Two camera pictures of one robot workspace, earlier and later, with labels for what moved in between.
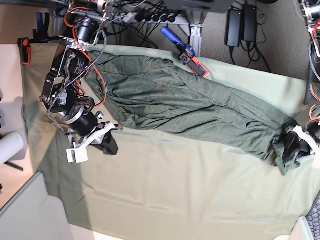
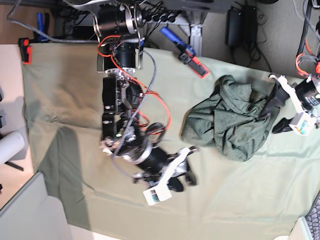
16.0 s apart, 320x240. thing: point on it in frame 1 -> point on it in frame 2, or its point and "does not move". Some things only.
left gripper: x=84 y=127 -> x=157 y=167
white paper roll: x=10 y=145 does not move
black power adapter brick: x=233 y=29 does not move
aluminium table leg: x=195 y=38 does not move
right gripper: x=292 y=143 -> x=305 y=92
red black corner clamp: x=25 y=50 does not move
